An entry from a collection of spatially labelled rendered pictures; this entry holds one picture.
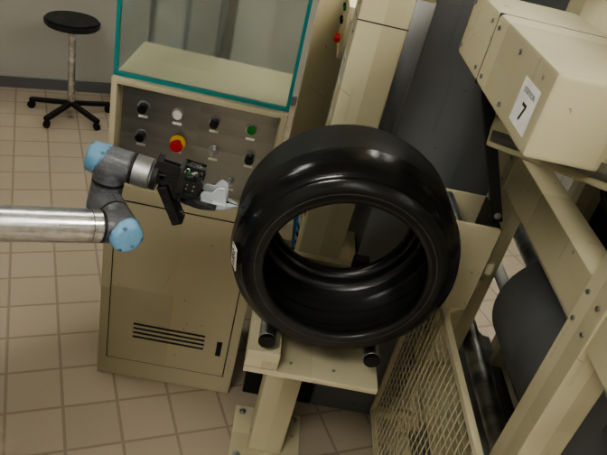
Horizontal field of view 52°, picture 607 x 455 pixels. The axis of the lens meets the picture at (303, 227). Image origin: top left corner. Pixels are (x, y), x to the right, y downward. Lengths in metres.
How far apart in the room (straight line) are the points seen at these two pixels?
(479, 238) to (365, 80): 0.56
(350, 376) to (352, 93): 0.76
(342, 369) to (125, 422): 1.09
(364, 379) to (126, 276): 1.03
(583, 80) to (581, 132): 0.09
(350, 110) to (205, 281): 0.95
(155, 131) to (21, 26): 3.02
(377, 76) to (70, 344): 1.81
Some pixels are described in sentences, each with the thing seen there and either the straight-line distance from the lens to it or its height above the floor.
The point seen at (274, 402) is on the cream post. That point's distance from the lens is 2.33.
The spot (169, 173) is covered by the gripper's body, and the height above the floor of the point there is 1.28.
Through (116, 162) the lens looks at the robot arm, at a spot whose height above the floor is 1.29.
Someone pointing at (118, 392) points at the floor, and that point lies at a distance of 2.68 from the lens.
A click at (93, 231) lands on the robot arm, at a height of 1.20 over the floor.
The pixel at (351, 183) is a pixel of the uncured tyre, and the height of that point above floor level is 1.40.
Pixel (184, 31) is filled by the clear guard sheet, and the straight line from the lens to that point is 1.95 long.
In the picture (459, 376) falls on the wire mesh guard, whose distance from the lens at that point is 1.59.
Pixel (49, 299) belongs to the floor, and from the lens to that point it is 3.08.
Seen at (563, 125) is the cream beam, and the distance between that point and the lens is 1.09.
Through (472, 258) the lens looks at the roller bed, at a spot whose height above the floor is 1.09.
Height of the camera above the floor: 2.00
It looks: 32 degrees down
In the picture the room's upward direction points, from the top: 14 degrees clockwise
